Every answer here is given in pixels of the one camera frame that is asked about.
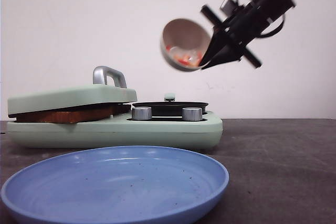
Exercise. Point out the left silver control knob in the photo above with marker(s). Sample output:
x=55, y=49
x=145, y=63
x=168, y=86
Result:
x=141, y=113

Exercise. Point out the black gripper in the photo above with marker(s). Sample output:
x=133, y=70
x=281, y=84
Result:
x=231, y=36

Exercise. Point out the red shrimp pieces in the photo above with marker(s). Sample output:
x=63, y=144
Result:
x=189, y=58

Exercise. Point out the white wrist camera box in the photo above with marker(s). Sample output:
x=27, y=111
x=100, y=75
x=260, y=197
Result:
x=228, y=7

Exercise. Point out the breakfast maker hinged lid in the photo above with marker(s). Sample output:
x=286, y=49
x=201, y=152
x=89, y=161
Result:
x=109, y=86

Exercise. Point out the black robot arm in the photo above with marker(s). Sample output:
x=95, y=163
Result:
x=242, y=25

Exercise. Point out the silver control knob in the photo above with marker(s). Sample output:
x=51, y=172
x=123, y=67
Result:
x=192, y=114
x=141, y=113

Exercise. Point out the toast bread slice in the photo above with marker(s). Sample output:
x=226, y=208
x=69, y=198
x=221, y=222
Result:
x=67, y=117
x=121, y=109

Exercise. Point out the black round frying pan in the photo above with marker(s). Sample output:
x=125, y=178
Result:
x=170, y=107

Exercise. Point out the beige ribbed bowl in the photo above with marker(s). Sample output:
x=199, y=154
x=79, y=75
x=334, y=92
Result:
x=184, y=33

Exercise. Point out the blue round plate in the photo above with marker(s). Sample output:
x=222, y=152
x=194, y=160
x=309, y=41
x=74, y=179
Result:
x=126, y=184

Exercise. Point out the right silver control knob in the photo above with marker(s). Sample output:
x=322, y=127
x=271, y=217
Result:
x=192, y=114

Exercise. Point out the mint green breakfast maker base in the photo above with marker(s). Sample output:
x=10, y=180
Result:
x=120, y=130

